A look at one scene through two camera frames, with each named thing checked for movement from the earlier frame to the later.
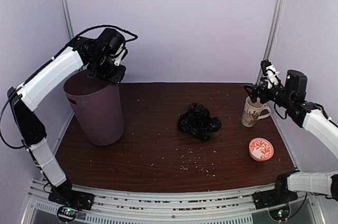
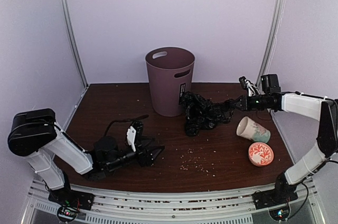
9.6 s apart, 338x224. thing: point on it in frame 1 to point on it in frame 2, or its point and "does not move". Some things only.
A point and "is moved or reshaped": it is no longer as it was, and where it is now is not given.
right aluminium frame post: (275, 22) does not move
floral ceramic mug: (253, 111) is moved or reshaped
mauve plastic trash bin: (98, 105) to (170, 70)
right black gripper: (255, 89) to (243, 99)
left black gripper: (116, 78) to (147, 158)
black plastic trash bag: (198, 121) is moved or reshaped
